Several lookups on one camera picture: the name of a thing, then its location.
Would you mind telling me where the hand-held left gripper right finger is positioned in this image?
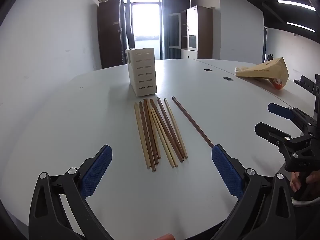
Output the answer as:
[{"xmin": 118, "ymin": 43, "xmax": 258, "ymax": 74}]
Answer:
[{"xmin": 211, "ymin": 144, "xmax": 297, "ymax": 240}]

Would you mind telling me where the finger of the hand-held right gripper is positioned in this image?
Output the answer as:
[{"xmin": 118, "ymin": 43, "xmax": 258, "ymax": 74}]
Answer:
[
  {"xmin": 267, "ymin": 102, "xmax": 317, "ymax": 134},
  {"xmin": 254, "ymin": 122, "xmax": 313, "ymax": 155}
]

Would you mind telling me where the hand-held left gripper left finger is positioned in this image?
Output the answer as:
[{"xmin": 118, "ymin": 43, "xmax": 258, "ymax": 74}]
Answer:
[{"xmin": 28, "ymin": 144, "xmax": 115, "ymax": 240}]

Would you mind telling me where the bundle of wooden chopsticks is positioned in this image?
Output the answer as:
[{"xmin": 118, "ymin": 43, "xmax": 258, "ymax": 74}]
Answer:
[{"xmin": 134, "ymin": 96, "xmax": 215, "ymax": 173}]

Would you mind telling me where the cream slotted utensil holder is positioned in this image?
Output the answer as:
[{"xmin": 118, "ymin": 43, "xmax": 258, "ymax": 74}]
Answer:
[{"xmin": 125, "ymin": 47, "xmax": 157, "ymax": 97}]

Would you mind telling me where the person's right hand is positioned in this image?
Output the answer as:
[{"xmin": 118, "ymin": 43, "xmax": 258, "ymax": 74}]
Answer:
[{"xmin": 291, "ymin": 172, "xmax": 320, "ymax": 193}]

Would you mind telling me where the black chair part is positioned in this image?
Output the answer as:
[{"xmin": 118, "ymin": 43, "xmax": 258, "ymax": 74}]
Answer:
[{"xmin": 294, "ymin": 75, "xmax": 316, "ymax": 96}]

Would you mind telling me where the brown paper bag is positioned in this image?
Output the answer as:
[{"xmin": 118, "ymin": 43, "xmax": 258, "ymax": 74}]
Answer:
[{"xmin": 235, "ymin": 57, "xmax": 290, "ymax": 90}]

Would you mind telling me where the ceiling strip light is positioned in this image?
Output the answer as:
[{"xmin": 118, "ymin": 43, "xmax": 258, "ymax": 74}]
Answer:
[
  {"xmin": 287, "ymin": 21, "xmax": 316, "ymax": 33},
  {"xmin": 277, "ymin": 0, "xmax": 316, "ymax": 12}
]

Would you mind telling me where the white and brown cabinet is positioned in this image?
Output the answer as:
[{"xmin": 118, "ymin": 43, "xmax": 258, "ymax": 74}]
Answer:
[{"xmin": 186, "ymin": 5, "xmax": 213, "ymax": 59}]

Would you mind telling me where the glass cabinet door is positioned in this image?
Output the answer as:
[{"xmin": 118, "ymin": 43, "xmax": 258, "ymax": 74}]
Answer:
[{"xmin": 168, "ymin": 12, "xmax": 182, "ymax": 49}]

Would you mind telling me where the dark grey curtain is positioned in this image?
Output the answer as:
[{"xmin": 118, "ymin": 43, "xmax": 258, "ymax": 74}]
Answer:
[
  {"xmin": 160, "ymin": 0, "xmax": 173, "ymax": 60},
  {"xmin": 119, "ymin": 0, "xmax": 132, "ymax": 64}
]

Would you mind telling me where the dark brown wardrobe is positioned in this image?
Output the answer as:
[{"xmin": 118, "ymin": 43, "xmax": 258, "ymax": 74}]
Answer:
[{"xmin": 97, "ymin": 0, "xmax": 125, "ymax": 69}]

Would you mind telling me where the glass balcony door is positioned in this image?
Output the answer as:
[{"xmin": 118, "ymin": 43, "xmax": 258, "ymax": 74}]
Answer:
[{"xmin": 130, "ymin": 0, "xmax": 162, "ymax": 60}]

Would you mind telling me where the white cable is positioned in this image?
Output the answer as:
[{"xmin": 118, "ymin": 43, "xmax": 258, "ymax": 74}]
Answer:
[{"xmin": 292, "ymin": 196, "xmax": 320, "ymax": 208}]

